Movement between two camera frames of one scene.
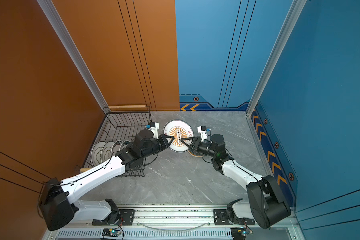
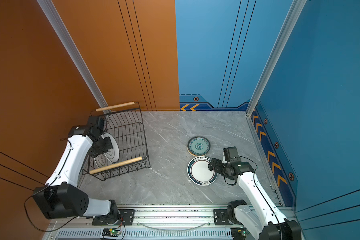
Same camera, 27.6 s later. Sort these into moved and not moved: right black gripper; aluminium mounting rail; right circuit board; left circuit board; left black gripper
Moved: left black gripper; right black gripper
Not moved: left circuit board; aluminium mounting rail; right circuit board
